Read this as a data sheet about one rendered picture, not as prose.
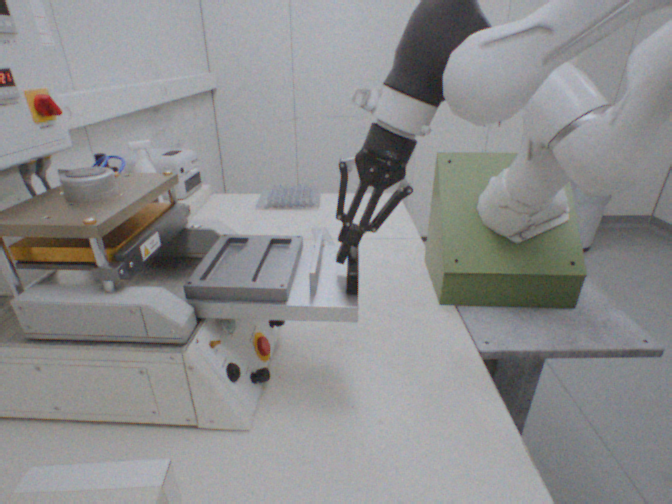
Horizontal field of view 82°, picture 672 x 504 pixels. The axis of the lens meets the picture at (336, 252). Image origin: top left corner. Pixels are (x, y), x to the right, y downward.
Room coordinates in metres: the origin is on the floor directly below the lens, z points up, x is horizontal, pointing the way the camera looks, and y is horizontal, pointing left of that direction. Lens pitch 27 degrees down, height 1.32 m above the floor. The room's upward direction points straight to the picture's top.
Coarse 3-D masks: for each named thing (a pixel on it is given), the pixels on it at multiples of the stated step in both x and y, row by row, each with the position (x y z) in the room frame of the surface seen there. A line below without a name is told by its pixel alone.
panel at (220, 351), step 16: (208, 320) 0.53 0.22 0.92; (240, 320) 0.61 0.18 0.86; (256, 320) 0.66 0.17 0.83; (208, 336) 0.51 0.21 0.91; (224, 336) 0.54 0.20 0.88; (240, 336) 0.58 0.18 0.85; (256, 336) 0.62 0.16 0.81; (272, 336) 0.68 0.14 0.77; (208, 352) 0.49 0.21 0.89; (224, 352) 0.52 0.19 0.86; (240, 352) 0.55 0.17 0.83; (256, 352) 0.59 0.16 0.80; (272, 352) 0.64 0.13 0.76; (224, 368) 0.49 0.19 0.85; (240, 368) 0.53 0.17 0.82; (256, 368) 0.56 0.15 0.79; (224, 384) 0.47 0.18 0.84; (240, 384) 0.50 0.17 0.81; (256, 384) 0.53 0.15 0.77; (240, 400) 0.47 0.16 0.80; (256, 400) 0.51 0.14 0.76
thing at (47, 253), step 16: (144, 208) 0.70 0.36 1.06; (160, 208) 0.70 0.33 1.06; (128, 224) 0.62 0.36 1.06; (144, 224) 0.62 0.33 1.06; (32, 240) 0.55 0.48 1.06; (48, 240) 0.55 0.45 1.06; (64, 240) 0.55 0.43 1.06; (80, 240) 0.55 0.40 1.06; (112, 240) 0.55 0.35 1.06; (128, 240) 0.56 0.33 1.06; (16, 256) 0.53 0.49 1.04; (32, 256) 0.53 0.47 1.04; (48, 256) 0.53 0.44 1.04; (64, 256) 0.53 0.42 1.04; (80, 256) 0.53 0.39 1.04; (112, 256) 0.53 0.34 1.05
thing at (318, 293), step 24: (312, 264) 0.57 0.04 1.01; (336, 264) 0.64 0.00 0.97; (312, 288) 0.54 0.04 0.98; (336, 288) 0.55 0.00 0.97; (216, 312) 0.51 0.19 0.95; (240, 312) 0.51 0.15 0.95; (264, 312) 0.51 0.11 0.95; (288, 312) 0.51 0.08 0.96; (312, 312) 0.50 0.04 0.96; (336, 312) 0.50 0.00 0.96
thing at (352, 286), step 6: (354, 252) 0.61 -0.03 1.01; (348, 258) 0.59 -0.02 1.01; (354, 258) 0.59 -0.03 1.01; (348, 264) 0.57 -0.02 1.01; (354, 264) 0.57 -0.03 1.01; (348, 270) 0.55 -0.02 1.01; (354, 270) 0.55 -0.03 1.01; (348, 276) 0.54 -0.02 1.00; (354, 276) 0.54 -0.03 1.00; (348, 282) 0.54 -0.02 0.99; (354, 282) 0.54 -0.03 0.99; (348, 288) 0.54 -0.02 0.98; (354, 288) 0.54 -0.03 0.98
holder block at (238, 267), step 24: (240, 240) 0.71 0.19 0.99; (264, 240) 0.69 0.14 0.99; (288, 240) 0.70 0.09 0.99; (216, 264) 0.62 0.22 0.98; (240, 264) 0.59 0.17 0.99; (264, 264) 0.62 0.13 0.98; (288, 264) 0.59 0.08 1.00; (192, 288) 0.52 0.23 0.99; (216, 288) 0.52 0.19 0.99; (240, 288) 0.52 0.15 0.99; (264, 288) 0.52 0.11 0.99; (288, 288) 0.53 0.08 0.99
